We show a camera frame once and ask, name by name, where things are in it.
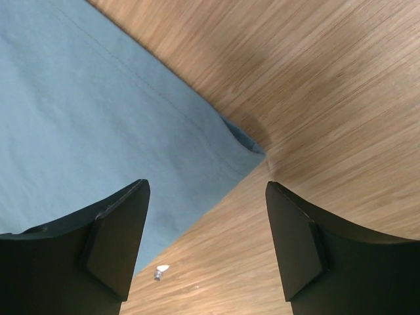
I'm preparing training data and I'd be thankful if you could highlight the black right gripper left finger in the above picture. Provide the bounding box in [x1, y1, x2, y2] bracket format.
[1, 180, 150, 314]

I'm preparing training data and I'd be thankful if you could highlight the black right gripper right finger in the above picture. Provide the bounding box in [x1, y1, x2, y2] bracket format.
[266, 181, 419, 314]

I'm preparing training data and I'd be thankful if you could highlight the light blue t shirt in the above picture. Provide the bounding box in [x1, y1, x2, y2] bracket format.
[1, 1, 265, 272]

